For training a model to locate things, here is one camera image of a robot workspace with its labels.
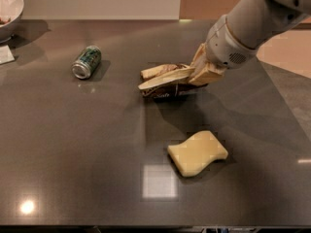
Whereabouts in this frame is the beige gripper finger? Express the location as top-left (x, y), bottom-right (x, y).
top-left (141, 64), bottom-right (189, 81)
top-left (138, 67), bottom-right (194, 90)

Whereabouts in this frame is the brown chip bag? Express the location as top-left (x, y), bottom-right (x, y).
top-left (139, 62), bottom-right (208, 99)

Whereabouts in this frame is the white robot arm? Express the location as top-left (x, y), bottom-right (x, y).
top-left (139, 0), bottom-right (311, 97)

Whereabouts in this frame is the yellow sponge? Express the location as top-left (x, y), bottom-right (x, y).
top-left (167, 130), bottom-right (228, 178)

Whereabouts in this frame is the green soda can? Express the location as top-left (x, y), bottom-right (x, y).
top-left (72, 46), bottom-right (102, 80)

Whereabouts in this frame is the white paper card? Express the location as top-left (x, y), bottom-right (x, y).
top-left (0, 45), bottom-right (15, 64)

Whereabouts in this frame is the white bowl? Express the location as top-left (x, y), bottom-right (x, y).
top-left (0, 0), bottom-right (24, 43)

